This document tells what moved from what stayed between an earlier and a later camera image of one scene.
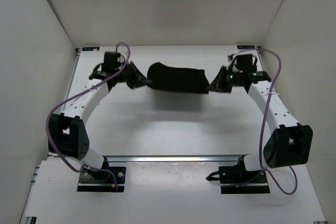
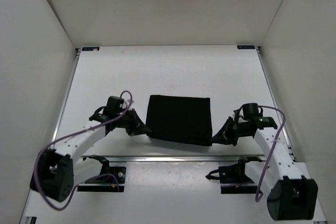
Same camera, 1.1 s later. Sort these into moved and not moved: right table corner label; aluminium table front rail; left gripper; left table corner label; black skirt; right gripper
Moved: black skirt; left gripper; right gripper
Not moved: right table corner label; aluminium table front rail; left table corner label
